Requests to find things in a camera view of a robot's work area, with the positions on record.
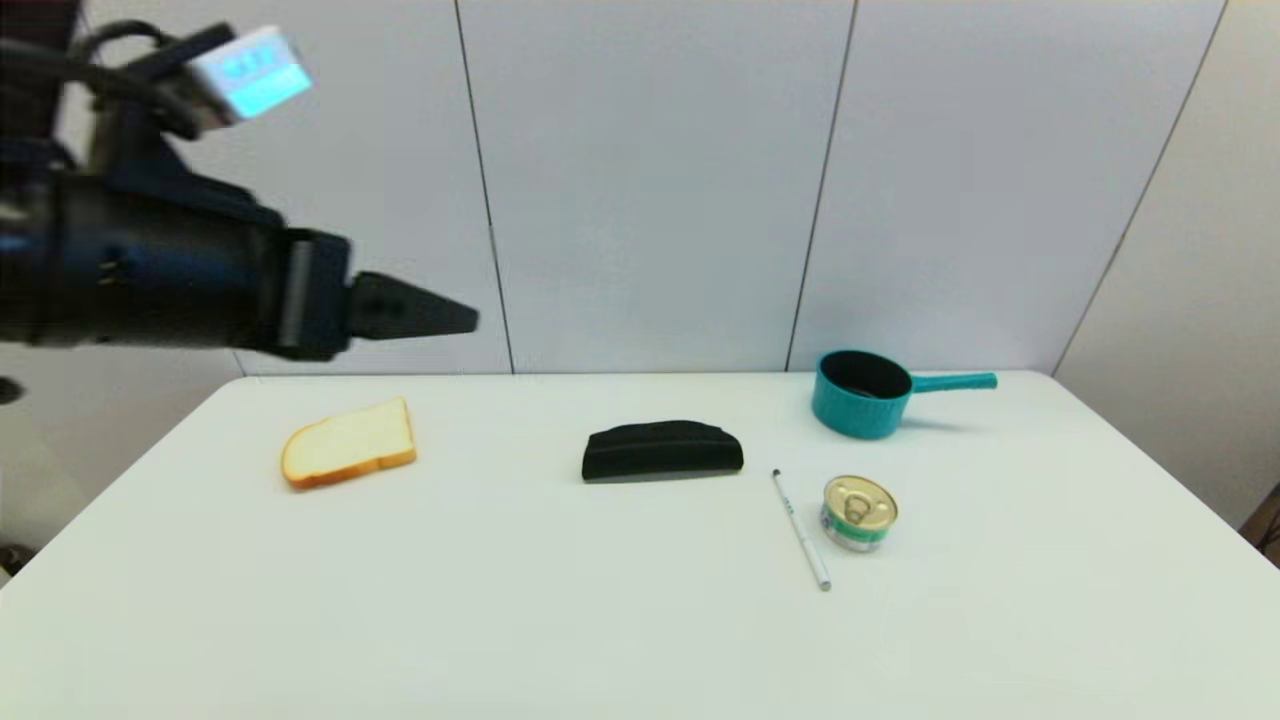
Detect white stylus pen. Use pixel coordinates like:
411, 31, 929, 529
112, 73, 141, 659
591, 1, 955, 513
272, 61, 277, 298
770, 468, 833, 593

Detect toast bread slice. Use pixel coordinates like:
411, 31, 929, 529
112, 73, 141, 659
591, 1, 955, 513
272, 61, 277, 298
280, 396, 418, 491

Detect black fabric pencil pouch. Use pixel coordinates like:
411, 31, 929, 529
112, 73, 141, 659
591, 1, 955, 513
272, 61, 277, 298
582, 420, 745, 484

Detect gold lid tin can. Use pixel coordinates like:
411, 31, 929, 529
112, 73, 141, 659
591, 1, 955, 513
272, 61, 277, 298
820, 475, 899, 553

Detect brown furniture piece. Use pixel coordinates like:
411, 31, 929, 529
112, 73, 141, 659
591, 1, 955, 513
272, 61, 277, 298
1240, 483, 1280, 561

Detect black looping arm cable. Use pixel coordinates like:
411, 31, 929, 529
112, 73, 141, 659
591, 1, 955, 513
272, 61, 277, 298
0, 20, 236, 141

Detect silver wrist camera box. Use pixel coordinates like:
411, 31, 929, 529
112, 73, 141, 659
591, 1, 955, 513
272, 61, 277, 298
190, 25, 313, 126

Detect teal saucepan with handle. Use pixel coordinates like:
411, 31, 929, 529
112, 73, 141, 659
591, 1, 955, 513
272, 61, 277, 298
811, 350, 999, 441

